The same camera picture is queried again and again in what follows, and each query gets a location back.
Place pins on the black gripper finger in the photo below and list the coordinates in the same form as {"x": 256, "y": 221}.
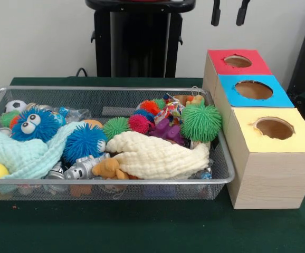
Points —
{"x": 242, "y": 13}
{"x": 215, "y": 13}

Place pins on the orange plush animal toy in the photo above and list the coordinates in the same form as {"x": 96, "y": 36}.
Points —
{"x": 109, "y": 166}

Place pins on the wooden box with three holes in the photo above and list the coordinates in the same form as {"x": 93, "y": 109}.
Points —
{"x": 274, "y": 179}

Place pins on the shallow silver mesh bin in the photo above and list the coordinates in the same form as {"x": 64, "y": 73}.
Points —
{"x": 102, "y": 189}

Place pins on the large green spiky ball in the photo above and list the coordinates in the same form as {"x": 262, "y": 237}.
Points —
{"x": 201, "y": 121}

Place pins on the small green spiky ball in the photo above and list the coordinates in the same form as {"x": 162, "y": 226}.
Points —
{"x": 115, "y": 127}

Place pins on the cream waffle cloth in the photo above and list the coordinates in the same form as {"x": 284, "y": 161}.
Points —
{"x": 155, "y": 155}

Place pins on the plain blue spiky ball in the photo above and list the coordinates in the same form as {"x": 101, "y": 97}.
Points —
{"x": 84, "y": 142}

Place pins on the silver robot toy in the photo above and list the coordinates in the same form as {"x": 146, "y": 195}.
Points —
{"x": 81, "y": 168}

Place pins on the blue spiky ball with eyes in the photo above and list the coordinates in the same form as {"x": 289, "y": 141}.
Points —
{"x": 41, "y": 129}

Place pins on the small soccer ball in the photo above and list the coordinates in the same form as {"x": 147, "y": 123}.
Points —
{"x": 15, "y": 105}

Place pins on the dark green table cloth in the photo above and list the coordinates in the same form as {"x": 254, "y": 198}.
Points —
{"x": 142, "y": 226}

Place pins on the mint waffle cloth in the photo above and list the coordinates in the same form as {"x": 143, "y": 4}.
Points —
{"x": 23, "y": 155}

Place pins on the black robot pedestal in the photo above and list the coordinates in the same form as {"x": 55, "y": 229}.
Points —
{"x": 142, "y": 39}

